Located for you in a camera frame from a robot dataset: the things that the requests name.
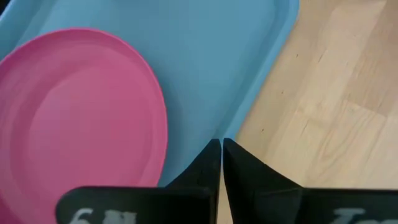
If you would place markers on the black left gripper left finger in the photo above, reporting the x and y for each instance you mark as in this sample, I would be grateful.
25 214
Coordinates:
186 202

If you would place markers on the blue plastic tray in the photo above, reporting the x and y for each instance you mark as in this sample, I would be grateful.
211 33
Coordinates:
202 62

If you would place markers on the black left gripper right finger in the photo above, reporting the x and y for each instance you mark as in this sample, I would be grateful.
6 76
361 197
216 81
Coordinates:
264 199

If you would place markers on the pink plastic plate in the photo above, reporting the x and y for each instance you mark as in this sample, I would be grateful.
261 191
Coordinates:
77 124

